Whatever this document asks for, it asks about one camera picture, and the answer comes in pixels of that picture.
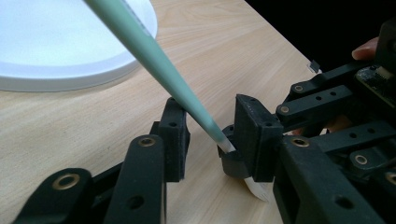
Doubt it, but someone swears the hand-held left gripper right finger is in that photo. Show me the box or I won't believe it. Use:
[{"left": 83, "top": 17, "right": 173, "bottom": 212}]
[{"left": 234, "top": 93, "right": 387, "bottom": 224}]

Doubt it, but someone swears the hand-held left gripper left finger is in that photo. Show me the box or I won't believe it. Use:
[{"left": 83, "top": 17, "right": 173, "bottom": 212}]
[{"left": 104, "top": 96, "right": 191, "bottom": 224}]

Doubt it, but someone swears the teal handled pastry brush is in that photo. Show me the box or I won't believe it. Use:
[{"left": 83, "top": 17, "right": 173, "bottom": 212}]
[{"left": 83, "top": 0, "right": 273, "bottom": 203}]

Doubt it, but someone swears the white utensil rack stand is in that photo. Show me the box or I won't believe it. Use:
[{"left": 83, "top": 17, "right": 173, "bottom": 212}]
[{"left": 0, "top": 0, "right": 159, "bottom": 92}]

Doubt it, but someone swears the grey metal table bracket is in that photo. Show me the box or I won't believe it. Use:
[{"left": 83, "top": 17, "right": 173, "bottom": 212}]
[{"left": 307, "top": 59, "right": 323, "bottom": 75}]

